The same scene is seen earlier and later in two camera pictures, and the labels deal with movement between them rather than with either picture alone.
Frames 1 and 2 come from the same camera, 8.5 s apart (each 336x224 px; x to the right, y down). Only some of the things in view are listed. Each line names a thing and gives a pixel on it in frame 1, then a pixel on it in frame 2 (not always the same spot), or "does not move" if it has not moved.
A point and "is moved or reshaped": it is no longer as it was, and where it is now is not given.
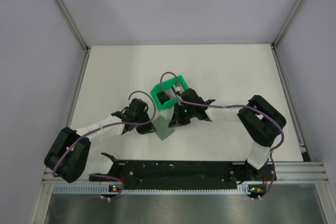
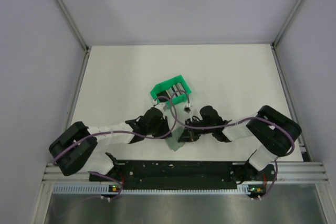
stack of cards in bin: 171,92 does not move
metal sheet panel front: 287,203 does not move
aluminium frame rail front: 285,172 does not move
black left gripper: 148,128 to 165,128
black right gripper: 177,120 to 188,135
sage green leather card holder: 161,127 is moved or reshaped
